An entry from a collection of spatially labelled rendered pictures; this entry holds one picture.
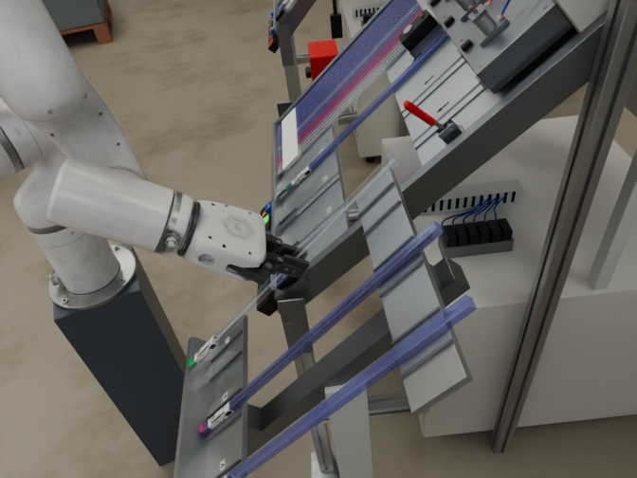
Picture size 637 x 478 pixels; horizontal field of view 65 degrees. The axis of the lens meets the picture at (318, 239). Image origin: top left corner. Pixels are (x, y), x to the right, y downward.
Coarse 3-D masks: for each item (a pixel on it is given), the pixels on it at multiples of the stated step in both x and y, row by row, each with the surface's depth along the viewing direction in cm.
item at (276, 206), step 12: (276, 132) 144; (276, 144) 139; (276, 156) 135; (276, 168) 131; (276, 180) 127; (276, 192) 123; (276, 204) 119; (276, 216) 116; (276, 228) 113; (276, 288) 100
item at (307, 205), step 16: (320, 144) 120; (304, 160) 123; (336, 160) 110; (288, 176) 126; (320, 176) 112; (336, 176) 106; (288, 192) 120; (304, 192) 114; (320, 192) 108; (336, 192) 103; (288, 208) 117; (304, 208) 111; (320, 208) 105; (336, 208) 100; (288, 224) 112; (304, 224) 107; (320, 224) 101; (288, 240) 109; (304, 240) 103
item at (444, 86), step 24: (456, 48) 94; (432, 72) 97; (456, 72) 90; (408, 96) 99; (432, 96) 92; (456, 96) 87; (480, 96) 81; (504, 96) 77; (408, 120) 95; (456, 120) 83; (432, 144) 85
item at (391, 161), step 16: (384, 160) 63; (368, 176) 64; (384, 176) 63; (368, 192) 64; (352, 208) 66; (336, 224) 67; (320, 240) 69; (304, 256) 71; (272, 288) 75; (256, 304) 77; (240, 320) 79; (224, 336) 81; (192, 368) 86
